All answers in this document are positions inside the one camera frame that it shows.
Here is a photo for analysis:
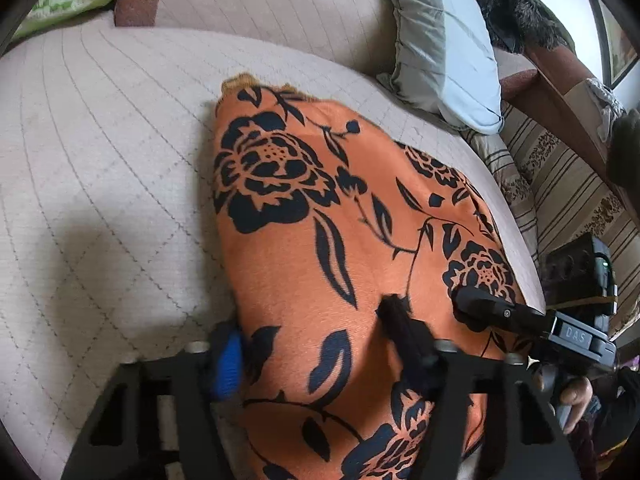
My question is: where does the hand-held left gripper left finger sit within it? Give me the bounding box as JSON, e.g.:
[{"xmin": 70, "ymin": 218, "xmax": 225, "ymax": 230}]
[{"xmin": 60, "ymin": 322, "xmax": 247, "ymax": 480}]

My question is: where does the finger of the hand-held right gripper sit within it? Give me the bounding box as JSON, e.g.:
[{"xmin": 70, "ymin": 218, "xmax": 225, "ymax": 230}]
[{"xmin": 450, "ymin": 285, "xmax": 557, "ymax": 337}]

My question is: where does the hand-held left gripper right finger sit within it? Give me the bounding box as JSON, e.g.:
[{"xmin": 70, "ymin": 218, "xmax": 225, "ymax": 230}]
[{"xmin": 375, "ymin": 294, "xmax": 583, "ymax": 480}]

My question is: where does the orange black floral garment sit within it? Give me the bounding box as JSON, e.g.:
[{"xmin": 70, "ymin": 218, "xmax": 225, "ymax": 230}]
[{"xmin": 212, "ymin": 74, "xmax": 532, "ymax": 480}]

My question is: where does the person's right hand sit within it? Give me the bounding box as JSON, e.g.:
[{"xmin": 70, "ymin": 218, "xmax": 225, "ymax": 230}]
[{"xmin": 559, "ymin": 376, "xmax": 597, "ymax": 435}]

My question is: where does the striped beige cloth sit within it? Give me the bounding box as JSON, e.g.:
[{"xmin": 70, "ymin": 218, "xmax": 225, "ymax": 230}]
[{"xmin": 462, "ymin": 80, "xmax": 640, "ymax": 337}]

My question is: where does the white knitted cloth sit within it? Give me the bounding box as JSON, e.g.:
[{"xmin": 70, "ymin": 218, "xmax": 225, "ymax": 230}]
[{"xmin": 585, "ymin": 77, "xmax": 627, "ymax": 142}]

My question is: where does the beige quilted sofa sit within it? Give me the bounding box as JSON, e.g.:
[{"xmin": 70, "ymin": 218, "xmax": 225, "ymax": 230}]
[{"xmin": 0, "ymin": 0, "xmax": 633, "ymax": 480}]

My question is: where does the light grey pillow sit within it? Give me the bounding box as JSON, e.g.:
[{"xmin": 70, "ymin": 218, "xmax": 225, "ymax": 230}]
[{"xmin": 377, "ymin": 0, "xmax": 504, "ymax": 135}]

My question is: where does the dark furry cloth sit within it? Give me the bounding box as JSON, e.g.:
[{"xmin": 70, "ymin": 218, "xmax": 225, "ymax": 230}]
[{"xmin": 472, "ymin": 0, "xmax": 576, "ymax": 54}]

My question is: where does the framed wall picture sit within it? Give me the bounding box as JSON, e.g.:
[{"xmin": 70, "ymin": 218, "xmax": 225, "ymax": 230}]
[{"xmin": 585, "ymin": 0, "xmax": 640, "ymax": 91}]

